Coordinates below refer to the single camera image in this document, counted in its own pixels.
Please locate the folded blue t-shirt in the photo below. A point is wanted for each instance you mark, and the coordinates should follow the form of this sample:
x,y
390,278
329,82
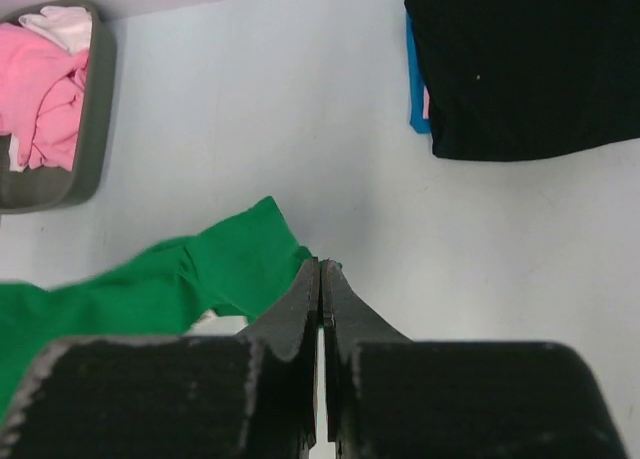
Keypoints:
x,y
416,85

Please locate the folded black t-shirt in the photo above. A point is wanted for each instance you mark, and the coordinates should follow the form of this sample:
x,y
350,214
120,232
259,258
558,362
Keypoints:
x,y
521,80

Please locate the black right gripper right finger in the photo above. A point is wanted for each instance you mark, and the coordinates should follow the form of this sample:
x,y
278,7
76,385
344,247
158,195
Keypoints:
x,y
388,396

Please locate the grey plastic basket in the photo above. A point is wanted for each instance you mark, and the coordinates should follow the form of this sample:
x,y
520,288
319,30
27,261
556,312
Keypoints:
x,y
57,82

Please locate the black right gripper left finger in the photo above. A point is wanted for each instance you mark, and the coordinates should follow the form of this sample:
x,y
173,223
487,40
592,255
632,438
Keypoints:
x,y
247,395

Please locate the folded pink t-shirt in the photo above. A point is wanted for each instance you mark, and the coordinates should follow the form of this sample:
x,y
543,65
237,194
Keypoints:
x,y
426,104

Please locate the green t-shirt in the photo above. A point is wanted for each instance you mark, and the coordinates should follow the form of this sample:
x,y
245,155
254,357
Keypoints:
x,y
238,267

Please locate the white t-shirt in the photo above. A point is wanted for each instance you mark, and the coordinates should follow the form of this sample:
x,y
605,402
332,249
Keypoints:
x,y
60,24

